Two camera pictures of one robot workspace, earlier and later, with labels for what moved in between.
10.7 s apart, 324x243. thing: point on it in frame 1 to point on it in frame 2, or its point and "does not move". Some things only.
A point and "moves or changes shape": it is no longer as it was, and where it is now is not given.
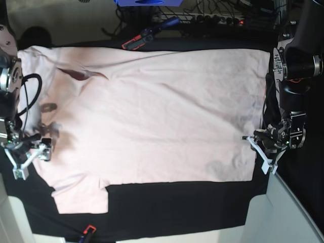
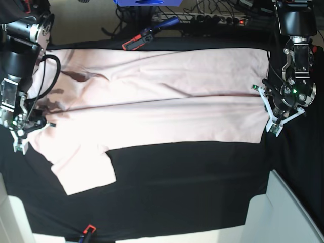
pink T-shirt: [115, 117] moves or changes shape
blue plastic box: [147, 2] does not move
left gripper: [20, 150] to [21, 127]
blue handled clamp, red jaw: [149, 34] does not move
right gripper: [270, 145] to [276, 116]
